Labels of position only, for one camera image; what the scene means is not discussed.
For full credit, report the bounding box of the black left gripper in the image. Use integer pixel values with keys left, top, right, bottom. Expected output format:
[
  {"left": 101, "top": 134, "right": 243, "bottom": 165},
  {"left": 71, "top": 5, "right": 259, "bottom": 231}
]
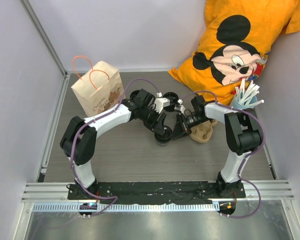
[{"left": 140, "top": 109, "right": 167, "bottom": 138}]

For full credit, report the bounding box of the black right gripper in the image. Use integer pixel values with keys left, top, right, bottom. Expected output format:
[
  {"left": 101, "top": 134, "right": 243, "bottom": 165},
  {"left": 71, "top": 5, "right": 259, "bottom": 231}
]
[{"left": 170, "top": 113, "right": 210, "bottom": 141}]

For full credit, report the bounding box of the translucent single black cup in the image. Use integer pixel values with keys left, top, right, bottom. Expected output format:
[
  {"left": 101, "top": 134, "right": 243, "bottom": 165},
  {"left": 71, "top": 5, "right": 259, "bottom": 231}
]
[{"left": 157, "top": 141, "right": 170, "bottom": 147}]

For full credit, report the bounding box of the printed paper takeout bag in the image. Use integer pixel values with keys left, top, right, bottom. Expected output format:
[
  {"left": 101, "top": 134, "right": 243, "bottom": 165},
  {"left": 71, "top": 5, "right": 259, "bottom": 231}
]
[{"left": 71, "top": 55, "right": 125, "bottom": 117}]

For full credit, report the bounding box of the black coffee cup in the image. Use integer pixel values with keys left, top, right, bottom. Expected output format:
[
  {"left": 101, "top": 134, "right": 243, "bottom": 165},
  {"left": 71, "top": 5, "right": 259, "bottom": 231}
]
[
  {"left": 163, "top": 92, "right": 179, "bottom": 112},
  {"left": 130, "top": 90, "right": 140, "bottom": 101}
]

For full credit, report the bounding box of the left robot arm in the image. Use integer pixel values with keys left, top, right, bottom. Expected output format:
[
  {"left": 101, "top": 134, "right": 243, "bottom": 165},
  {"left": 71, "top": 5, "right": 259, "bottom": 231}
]
[{"left": 60, "top": 89, "right": 171, "bottom": 200}]

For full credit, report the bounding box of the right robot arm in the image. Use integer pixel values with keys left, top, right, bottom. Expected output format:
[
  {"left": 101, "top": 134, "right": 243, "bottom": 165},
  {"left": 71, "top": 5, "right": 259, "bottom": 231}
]
[{"left": 170, "top": 95, "right": 264, "bottom": 198}]

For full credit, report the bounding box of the blue straw holder cup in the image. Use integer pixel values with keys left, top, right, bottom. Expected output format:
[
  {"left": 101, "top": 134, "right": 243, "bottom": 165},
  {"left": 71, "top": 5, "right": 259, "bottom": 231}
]
[{"left": 229, "top": 96, "right": 258, "bottom": 110}]

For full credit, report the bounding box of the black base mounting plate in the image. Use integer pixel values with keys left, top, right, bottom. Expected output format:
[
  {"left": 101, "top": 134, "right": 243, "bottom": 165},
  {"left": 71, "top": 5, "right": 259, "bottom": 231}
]
[{"left": 67, "top": 180, "right": 247, "bottom": 206}]

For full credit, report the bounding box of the white wrapped straws bundle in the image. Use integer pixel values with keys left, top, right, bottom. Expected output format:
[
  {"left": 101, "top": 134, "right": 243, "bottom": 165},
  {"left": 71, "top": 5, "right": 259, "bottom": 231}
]
[{"left": 234, "top": 79, "right": 265, "bottom": 106}]

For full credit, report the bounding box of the orange Mickey Mouse pillow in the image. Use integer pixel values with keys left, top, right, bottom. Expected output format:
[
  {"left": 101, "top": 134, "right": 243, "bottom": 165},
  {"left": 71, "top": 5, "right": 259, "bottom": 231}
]
[{"left": 169, "top": 0, "right": 300, "bottom": 105}]

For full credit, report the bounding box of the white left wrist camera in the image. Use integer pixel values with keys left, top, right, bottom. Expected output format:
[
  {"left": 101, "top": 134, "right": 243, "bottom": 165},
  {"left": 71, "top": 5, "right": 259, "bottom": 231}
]
[{"left": 154, "top": 97, "right": 171, "bottom": 114}]

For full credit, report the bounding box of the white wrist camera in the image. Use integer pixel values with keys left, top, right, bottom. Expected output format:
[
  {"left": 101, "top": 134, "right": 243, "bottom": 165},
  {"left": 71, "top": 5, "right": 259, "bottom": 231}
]
[
  {"left": 174, "top": 99, "right": 186, "bottom": 114},
  {"left": 154, "top": 97, "right": 171, "bottom": 114}
]

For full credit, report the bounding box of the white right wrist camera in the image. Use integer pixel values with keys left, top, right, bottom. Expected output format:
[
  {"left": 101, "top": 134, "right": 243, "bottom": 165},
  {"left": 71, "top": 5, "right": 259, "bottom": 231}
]
[{"left": 174, "top": 99, "right": 186, "bottom": 114}]

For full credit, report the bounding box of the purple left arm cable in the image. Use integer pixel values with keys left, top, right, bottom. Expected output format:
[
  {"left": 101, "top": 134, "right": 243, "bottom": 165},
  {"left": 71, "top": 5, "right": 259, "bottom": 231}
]
[{"left": 69, "top": 78, "right": 163, "bottom": 217}]

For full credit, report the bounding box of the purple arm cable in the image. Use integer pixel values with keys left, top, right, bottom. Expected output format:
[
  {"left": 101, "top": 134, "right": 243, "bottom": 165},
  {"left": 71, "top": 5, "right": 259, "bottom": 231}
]
[
  {"left": 69, "top": 78, "right": 163, "bottom": 217},
  {"left": 178, "top": 90, "right": 266, "bottom": 219}
]

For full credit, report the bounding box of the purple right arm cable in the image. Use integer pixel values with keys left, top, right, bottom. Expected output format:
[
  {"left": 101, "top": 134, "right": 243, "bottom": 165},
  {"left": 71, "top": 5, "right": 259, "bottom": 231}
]
[{"left": 178, "top": 90, "right": 266, "bottom": 219}]

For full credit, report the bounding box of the white slotted cable duct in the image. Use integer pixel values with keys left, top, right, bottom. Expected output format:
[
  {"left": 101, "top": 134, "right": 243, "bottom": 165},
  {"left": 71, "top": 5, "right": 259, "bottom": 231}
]
[{"left": 32, "top": 201, "right": 220, "bottom": 213}]

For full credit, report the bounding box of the aluminium corner frame post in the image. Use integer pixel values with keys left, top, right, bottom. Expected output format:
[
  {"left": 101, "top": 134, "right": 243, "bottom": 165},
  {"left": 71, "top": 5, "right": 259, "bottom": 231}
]
[{"left": 19, "top": 0, "right": 68, "bottom": 77}]

